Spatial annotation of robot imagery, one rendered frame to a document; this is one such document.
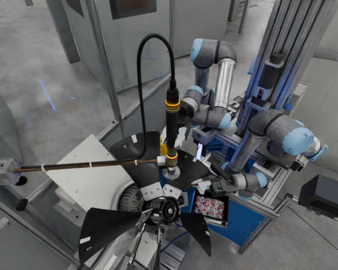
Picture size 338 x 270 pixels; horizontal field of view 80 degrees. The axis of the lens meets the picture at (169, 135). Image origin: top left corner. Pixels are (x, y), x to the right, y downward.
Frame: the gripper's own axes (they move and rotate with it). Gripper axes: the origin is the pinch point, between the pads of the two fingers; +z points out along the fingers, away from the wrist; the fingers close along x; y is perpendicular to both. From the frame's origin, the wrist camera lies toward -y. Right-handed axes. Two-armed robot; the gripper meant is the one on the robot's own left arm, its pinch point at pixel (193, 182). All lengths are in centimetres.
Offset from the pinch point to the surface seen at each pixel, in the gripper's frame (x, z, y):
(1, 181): -26, 73, 2
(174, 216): -3.8, 11.8, 15.6
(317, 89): 34, -148, -97
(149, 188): -9.0, 21.2, 4.1
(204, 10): 76, -115, -407
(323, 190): -7, -56, 14
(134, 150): -20.2, 26.2, -9.1
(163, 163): -26.2, 14.9, 2.4
